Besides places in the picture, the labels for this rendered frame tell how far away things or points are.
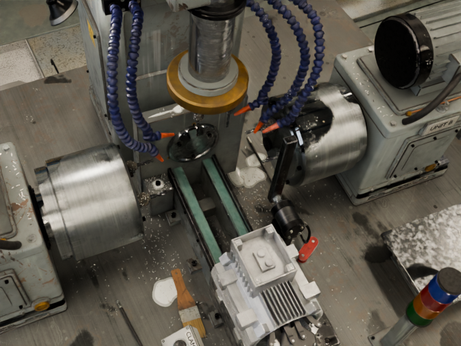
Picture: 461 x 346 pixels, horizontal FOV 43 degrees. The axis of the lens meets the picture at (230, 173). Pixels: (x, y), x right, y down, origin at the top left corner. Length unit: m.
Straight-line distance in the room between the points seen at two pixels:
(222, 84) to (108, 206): 0.37
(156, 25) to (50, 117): 0.65
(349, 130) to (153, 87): 0.52
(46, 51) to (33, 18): 0.83
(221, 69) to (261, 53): 0.91
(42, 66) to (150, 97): 1.11
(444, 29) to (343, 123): 0.32
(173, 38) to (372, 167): 0.64
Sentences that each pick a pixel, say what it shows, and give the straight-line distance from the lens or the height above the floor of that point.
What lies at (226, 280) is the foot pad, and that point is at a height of 1.07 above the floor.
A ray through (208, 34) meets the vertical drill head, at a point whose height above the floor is 1.49.
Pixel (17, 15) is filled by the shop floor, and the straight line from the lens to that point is 3.53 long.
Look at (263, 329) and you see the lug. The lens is 1.25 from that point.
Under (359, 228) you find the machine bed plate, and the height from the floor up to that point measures 0.80.
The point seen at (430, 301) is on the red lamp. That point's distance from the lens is 1.31.
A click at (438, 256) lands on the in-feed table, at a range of 1.65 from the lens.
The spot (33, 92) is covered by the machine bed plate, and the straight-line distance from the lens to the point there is 2.01.
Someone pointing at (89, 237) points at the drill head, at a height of 1.09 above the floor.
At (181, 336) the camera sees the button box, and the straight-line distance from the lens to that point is 1.26.
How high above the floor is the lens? 2.27
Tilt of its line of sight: 56 degrees down
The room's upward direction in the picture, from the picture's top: 9 degrees clockwise
